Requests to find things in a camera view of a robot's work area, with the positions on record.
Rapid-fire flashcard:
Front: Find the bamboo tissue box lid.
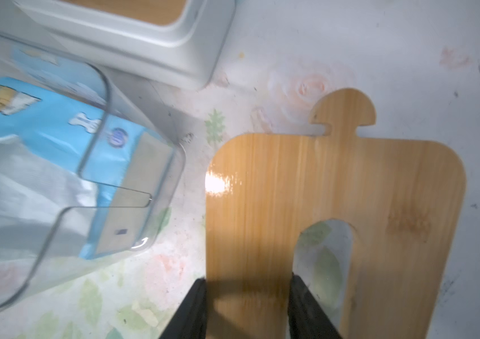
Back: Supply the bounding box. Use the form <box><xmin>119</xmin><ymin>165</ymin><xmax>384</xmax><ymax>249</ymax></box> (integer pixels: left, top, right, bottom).
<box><xmin>66</xmin><ymin>0</ymin><xmax>187</xmax><ymax>26</ymax></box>

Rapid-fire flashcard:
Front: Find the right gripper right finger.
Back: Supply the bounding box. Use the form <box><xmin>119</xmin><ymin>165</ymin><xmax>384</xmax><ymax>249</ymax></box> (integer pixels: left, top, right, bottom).
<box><xmin>287</xmin><ymin>274</ymin><xmax>342</xmax><ymax>339</ymax></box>

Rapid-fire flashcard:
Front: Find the dark bamboo lid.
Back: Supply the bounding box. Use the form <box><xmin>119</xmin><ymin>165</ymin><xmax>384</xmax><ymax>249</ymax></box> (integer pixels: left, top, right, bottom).
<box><xmin>205</xmin><ymin>88</ymin><xmax>466</xmax><ymax>338</ymax></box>

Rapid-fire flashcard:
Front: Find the blue tissue pack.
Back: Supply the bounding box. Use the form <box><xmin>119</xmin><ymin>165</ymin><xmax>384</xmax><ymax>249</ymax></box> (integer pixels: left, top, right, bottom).
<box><xmin>0</xmin><ymin>77</ymin><xmax>174</xmax><ymax>263</ymax></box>

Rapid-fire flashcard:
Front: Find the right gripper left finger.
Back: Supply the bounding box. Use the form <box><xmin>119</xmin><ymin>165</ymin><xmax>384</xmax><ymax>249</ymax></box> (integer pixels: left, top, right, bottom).
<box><xmin>159</xmin><ymin>278</ymin><xmax>208</xmax><ymax>339</ymax></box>

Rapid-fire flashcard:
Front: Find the white tissue box base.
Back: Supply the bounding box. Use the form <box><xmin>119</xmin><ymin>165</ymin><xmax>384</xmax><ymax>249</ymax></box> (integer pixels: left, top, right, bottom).
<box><xmin>16</xmin><ymin>1</ymin><xmax>236</xmax><ymax>90</ymax></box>

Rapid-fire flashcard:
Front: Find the clear plastic tissue box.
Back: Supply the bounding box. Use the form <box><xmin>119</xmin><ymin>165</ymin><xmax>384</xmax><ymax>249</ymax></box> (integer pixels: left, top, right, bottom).
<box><xmin>0</xmin><ymin>34</ymin><xmax>185</xmax><ymax>312</ymax></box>

